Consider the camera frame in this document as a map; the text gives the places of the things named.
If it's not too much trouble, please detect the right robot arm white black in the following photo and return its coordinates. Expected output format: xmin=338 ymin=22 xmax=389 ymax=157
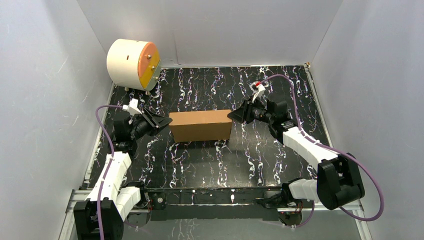
xmin=227 ymin=99 xmax=365 ymax=210

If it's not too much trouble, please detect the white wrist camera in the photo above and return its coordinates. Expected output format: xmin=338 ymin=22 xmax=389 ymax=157
xmin=122 ymin=98 xmax=143 ymax=116
xmin=249 ymin=81 xmax=266 ymax=103

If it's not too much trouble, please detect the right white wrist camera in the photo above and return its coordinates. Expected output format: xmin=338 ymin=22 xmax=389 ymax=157
xmin=249 ymin=81 xmax=266 ymax=103

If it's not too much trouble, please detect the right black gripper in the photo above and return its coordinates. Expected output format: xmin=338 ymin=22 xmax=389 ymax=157
xmin=227 ymin=96 xmax=273 ymax=125

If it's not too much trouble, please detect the white cylindrical drum orange face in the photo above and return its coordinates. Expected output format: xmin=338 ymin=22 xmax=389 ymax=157
xmin=106 ymin=38 xmax=161 ymax=92

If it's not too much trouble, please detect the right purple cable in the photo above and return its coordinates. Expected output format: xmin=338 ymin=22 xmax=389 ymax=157
xmin=258 ymin=73 xmax=386 ymax=229

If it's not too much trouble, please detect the aluminium frame rail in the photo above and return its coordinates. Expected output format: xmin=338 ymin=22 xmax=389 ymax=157
xmin=57 ymin=187 xmax=374 ymax=240

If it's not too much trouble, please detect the brown cardboard box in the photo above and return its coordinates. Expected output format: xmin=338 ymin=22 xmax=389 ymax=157
xmin=169 ymin=109 xmax=233 ymax=143

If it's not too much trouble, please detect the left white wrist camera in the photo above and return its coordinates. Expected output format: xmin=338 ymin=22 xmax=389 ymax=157
xmin=122 ymin=98 xmax=143 ymax=116

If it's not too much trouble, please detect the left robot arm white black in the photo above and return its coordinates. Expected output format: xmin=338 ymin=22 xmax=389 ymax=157
xmin=73 ymin=105 xmax=172 ymax=240

